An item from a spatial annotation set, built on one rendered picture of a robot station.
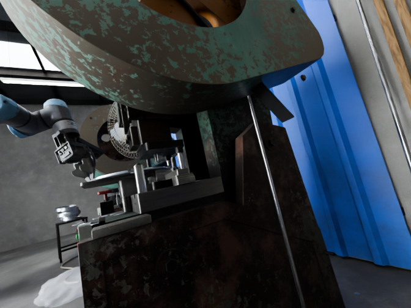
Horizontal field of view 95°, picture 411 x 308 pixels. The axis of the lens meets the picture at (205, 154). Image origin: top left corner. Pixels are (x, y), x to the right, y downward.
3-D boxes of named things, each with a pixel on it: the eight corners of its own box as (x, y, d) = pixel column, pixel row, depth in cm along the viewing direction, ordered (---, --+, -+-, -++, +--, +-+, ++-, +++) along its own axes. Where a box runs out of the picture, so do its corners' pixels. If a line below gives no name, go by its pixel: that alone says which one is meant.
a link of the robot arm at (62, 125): (66, 132, 78) (81, 121, 77) (70, 142, 77) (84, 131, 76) (47, 129, 71) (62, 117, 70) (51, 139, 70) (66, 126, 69)
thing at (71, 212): (59, 263, 266) (54, 207, 277) (57, 258, 300) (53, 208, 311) (92, 252, 292) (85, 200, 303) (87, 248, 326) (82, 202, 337)
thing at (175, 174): (178, 184, 58) (172, 152, 60) (164, 188, 73) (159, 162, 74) (196, 181, 61) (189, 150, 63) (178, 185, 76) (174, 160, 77)
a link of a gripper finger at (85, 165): (81, 183, 65) (71, 160, 67) (95, 181, 71) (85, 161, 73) (87, 178, 65) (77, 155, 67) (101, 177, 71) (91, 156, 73)
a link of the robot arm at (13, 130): (-7, 113, 63) (30, 101, 67) (17, 124, 74) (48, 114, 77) (3, 133, 63) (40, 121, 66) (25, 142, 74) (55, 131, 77)
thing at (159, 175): (157, 181, 73) (155, 170, 74) (149, 184, 86) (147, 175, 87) (178, 177, 78) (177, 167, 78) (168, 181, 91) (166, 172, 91)
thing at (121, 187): (84, 222, 60) (79, 181, 62) (87, 219, 72) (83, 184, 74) (160, 203, 72) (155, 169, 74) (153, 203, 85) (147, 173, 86)
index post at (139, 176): (138, 193, 58) (133, 163, 60) (137, 194, 61) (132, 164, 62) (147, 191, 60) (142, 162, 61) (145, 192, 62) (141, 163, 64)
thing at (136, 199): (140, 214, 54) (136, 193, 55) (126, 209, 93) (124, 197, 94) (225, 192, 69) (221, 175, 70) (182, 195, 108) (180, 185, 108)
